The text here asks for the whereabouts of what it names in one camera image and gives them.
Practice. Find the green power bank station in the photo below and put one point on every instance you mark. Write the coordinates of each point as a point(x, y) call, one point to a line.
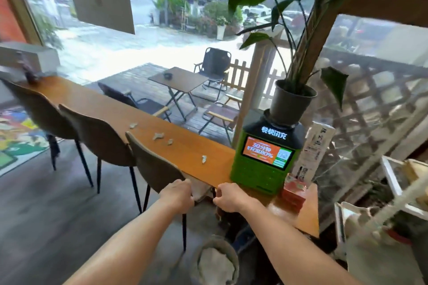
point(260, 168)

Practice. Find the person's right hand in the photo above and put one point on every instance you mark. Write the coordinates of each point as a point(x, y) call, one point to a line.
point(232, 198)

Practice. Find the grey white cleaning cloth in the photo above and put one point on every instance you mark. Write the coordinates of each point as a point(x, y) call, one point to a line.
point(201, 190)

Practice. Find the wooden post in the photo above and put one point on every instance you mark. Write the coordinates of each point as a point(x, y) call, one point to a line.
point(257, 77)

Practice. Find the white parked car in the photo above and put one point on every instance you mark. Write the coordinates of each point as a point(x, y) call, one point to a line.
point(257, 11)

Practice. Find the white box appliance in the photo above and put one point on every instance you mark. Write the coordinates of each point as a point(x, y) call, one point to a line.
point(36, 56)

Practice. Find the white outdoor planter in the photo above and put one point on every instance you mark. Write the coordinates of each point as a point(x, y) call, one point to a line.
point(221, 32)

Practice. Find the person's left forearm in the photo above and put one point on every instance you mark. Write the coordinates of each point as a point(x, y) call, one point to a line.
point(127, 248)

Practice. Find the white metal rack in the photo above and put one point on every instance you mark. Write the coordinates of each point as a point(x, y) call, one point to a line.
point(391, 174)

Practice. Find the white bin bag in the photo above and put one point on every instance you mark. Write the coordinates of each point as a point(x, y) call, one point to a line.
point(215, 268)

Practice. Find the person's right thumb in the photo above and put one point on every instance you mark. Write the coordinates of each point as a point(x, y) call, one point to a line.
point(217, 199)

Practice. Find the black outdoor folding chair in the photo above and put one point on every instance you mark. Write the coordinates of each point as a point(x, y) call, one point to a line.
point(215, 62)

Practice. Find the red box stack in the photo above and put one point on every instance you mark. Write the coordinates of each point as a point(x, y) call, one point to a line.
point(294, 193)

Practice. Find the wooden picket fence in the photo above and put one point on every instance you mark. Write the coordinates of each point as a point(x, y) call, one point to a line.
point(235, 76)

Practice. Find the person's right forearm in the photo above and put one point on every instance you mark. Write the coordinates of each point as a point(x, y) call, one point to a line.
point(291, 248)

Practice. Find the dark ashtray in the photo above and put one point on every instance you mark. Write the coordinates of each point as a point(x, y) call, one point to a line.
point(168, 76)

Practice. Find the dark small figurine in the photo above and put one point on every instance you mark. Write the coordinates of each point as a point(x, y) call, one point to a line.
point(28, 72)

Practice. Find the green plant in black pot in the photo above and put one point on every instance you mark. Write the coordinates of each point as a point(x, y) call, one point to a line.
point(291, 101)

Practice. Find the grey waste bin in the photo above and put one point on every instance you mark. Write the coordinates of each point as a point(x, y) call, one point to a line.
point(214, 244)

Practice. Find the person's left thumb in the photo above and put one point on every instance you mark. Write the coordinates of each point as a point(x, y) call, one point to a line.
point(190, 199)

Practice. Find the brown chair with black legs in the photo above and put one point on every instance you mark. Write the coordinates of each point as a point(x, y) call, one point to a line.
point(97, 137)
point(153, 164)
point(36, 109)

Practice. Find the dark outdoor armchair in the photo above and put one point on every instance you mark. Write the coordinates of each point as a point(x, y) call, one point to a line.
point(133, 101)

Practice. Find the brown outdoor folding table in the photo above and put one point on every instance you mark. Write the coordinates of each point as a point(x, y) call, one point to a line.
point(179, 81)

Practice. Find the person's left hand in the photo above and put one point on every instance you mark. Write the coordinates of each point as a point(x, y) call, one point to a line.
point(176, 194)

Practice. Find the colourful floor rug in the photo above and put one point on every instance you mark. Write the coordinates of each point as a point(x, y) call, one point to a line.
point(18, 141)

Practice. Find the white printed carton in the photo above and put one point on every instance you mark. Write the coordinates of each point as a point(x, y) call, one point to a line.
point(316, 147)

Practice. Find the wooden lattice fence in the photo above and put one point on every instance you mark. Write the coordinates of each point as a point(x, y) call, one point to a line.
point(374, 94)

